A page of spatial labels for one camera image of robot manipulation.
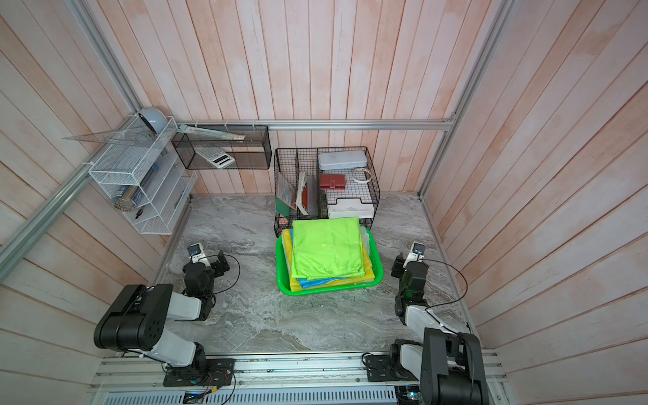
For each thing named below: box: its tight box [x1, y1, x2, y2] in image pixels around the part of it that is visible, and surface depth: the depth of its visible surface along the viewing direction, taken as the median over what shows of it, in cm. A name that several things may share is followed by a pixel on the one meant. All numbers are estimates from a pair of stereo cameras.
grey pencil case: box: [318, 150, 368, 171], surface depth 106 cm
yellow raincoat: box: [281, 228, 376, 292], surface depth 85 cm
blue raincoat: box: [290, 228, 351, 290], surface depth 83 cm
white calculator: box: [195, 146, 236, 170], surface depth 99 cm
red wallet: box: [319, 173, 346, 190], surface depth 97 cm
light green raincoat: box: [291, 216, 366, 281], surface depth 86 cm
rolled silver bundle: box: [113, 185, 144, 213], surface depth 78 cm
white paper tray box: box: [327, 198, 375, 219], surface depth 92 cm
